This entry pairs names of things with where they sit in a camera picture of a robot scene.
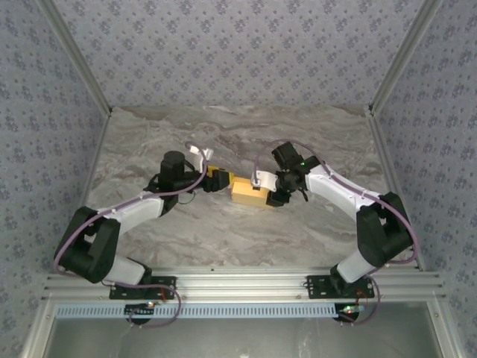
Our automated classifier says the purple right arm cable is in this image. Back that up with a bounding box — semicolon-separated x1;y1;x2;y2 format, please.
253;139;418;326

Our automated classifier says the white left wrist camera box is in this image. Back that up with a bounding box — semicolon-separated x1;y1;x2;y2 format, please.
185;144;216;175

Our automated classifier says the small black circuit board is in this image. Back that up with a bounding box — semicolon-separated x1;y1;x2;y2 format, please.
332;302;368;324
124;302;157;324

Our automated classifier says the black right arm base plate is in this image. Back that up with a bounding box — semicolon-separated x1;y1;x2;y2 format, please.
306;274;376;301

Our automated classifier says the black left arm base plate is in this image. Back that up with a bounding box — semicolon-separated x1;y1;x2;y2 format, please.
109;274;177;301

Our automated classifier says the grey slotted cable duct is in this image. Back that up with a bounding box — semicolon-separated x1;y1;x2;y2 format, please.
55;302;346;320

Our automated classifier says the yellow paper box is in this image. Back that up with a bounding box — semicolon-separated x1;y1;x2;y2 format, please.
230;176;271;210

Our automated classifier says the aluminium frame cross rail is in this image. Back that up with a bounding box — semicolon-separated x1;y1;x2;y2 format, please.
41;266;446;301

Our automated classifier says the grey metal sheet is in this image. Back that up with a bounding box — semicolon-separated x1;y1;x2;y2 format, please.
22;300;465;358

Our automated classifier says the aluminium side rail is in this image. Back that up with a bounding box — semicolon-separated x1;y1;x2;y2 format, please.
57;107;113;275
367;107;426;271

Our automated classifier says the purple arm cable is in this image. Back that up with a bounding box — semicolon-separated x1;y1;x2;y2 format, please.
53;143;215;329
253;139;418;326

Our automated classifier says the aluminium corner post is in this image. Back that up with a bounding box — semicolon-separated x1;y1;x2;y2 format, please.
37;0;113;117
367;0;446;117

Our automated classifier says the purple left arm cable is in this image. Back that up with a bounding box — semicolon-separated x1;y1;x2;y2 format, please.
53;143;215;329

